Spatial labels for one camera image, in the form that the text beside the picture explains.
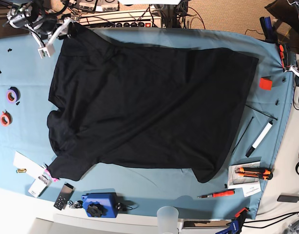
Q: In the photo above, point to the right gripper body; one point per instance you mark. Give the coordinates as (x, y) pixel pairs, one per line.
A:
(45, 31)

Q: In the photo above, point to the black t-shirt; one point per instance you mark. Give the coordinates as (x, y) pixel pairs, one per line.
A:
(145, 107)

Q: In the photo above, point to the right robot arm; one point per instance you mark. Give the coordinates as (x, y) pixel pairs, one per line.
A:
(22, 15)

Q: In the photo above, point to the purple tape roll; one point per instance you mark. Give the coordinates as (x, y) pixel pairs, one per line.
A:
(13, 95)

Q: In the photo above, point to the power strip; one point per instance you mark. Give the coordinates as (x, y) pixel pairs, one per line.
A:
(122, 24)

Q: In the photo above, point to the red tape roll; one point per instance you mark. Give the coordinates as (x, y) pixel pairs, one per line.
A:
(5, 118)

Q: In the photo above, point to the blue table cloth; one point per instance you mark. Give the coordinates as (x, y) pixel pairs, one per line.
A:
(22, 67)

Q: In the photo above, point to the white paper sheet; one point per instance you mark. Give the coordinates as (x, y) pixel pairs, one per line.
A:
(32, 169)

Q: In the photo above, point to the brass battery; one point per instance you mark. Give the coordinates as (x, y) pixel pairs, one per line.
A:
(19, 171)

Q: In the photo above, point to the pink marker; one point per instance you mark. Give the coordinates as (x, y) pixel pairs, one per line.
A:
(47, 172)

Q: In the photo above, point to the white card box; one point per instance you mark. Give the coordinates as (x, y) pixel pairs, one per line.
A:
(38, 186)

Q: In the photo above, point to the black remote control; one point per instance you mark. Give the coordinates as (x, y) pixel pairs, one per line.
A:
(64, 196)

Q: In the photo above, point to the blue plastic box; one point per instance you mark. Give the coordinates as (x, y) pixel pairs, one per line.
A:
(102, 205)

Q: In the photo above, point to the frosted plastic cup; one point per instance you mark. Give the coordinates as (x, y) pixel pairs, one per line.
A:
(167, 220)

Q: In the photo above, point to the red cube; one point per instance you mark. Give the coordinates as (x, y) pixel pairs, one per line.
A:
(265, 84)

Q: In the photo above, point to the orange black tool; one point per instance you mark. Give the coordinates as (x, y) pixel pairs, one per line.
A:
(284, 52)

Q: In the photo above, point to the white marker pen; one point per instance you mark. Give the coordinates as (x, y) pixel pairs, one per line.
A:
(259, 138)

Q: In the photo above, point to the orange screwdriver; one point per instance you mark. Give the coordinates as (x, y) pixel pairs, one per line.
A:
(218, 194)

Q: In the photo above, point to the white business card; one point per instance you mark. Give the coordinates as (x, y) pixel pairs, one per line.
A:
(251, 189)

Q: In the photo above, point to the orange utility knife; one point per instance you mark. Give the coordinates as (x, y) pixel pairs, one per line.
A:
(255, 172)

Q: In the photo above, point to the blue orange clamp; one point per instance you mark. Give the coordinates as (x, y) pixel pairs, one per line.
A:
(235, 226)

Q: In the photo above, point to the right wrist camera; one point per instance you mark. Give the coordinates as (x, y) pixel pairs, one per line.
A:
(46, 51)

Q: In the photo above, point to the black cable tie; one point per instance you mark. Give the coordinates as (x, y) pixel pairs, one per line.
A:
(261, 112)
(242, 135)

